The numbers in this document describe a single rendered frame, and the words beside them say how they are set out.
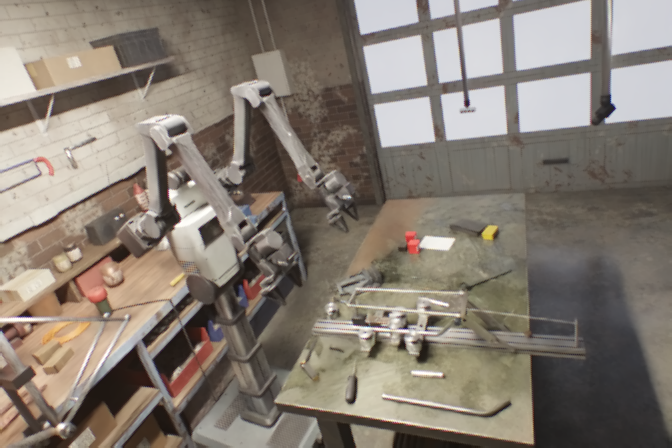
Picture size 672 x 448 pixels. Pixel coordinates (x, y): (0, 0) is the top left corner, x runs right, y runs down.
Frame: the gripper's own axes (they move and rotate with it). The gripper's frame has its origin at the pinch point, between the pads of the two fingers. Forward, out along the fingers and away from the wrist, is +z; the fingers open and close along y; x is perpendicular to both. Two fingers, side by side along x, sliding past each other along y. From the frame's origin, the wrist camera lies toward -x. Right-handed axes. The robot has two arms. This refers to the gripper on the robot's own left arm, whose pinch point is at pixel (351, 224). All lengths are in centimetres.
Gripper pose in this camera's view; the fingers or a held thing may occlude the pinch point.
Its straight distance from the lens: 173.9
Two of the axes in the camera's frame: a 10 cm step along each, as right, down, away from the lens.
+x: -6.4, 4.5, 6.3
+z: 6.2, 7.8, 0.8
